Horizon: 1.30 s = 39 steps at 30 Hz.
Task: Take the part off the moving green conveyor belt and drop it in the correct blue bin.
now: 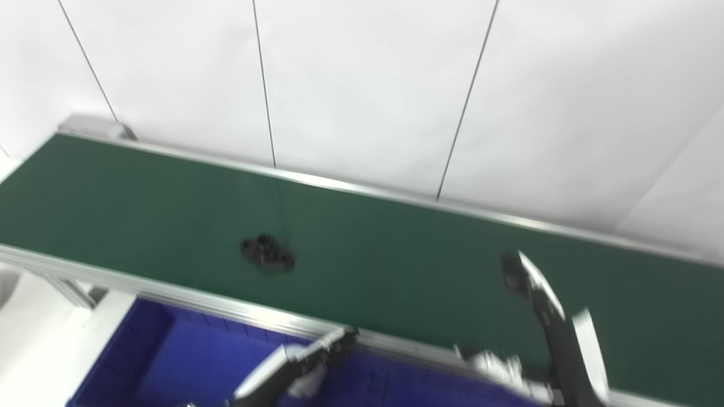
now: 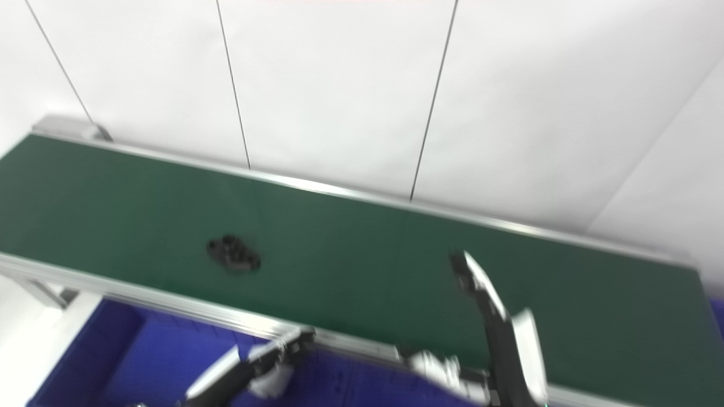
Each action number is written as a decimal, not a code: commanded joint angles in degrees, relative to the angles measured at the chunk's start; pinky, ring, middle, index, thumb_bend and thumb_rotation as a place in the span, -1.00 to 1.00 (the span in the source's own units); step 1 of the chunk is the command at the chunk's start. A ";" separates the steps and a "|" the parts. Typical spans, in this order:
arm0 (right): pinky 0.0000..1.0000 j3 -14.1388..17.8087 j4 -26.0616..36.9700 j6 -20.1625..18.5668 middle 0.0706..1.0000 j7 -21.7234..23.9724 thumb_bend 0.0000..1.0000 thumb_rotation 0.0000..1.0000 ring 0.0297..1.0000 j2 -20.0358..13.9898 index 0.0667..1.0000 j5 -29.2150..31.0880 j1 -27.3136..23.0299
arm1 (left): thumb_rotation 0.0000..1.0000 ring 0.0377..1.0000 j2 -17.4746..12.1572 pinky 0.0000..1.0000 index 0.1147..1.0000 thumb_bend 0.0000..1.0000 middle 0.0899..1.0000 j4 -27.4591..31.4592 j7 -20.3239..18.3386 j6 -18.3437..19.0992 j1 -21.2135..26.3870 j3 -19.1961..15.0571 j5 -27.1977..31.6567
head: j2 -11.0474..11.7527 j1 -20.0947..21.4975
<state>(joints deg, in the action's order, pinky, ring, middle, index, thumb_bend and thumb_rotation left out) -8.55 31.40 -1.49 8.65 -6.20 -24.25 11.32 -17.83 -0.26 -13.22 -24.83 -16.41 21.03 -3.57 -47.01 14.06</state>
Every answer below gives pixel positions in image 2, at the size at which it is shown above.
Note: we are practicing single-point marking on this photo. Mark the white cylindrical plastic part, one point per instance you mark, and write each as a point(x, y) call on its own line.
point(274, 384)

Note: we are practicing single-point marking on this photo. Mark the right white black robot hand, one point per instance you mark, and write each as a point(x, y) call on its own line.
point(512, 362)

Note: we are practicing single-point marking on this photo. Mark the aluminium conveyor support leg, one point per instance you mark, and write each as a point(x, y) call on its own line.
point(48, 293)

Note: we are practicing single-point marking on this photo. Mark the grey conveyor end housing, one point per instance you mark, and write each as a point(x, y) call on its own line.
point(70, 129)

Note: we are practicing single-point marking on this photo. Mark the green conveyor belt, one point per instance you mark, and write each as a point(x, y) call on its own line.
point(362, 254)

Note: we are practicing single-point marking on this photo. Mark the blue plastic bin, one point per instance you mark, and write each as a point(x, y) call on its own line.
point(717, 311)
point(362, 387)
point(130, 362)

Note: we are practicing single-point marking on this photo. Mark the black plastic machine part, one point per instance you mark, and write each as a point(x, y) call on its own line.
point(233, 254)

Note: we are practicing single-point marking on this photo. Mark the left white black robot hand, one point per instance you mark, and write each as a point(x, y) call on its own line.
point(226, 379)

